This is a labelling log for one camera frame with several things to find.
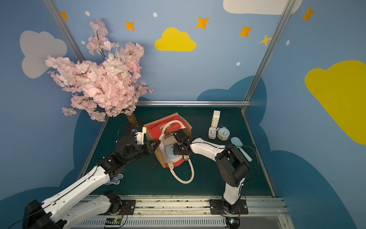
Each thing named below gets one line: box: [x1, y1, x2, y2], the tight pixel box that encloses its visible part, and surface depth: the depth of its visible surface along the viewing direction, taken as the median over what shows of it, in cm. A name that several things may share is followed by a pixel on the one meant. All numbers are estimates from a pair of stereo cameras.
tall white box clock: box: [211, 110, 221, 128], surface depth 103 cm
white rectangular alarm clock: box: [208, 126, 217, 140], surface depth 106 cm
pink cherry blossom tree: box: [45, 18, 155, 122], surface depth 67 cm
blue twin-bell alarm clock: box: [216, 124, 231, 141], surface depth 103 cm
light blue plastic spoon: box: [230, 136, 253, 163], surface depth 103 cm
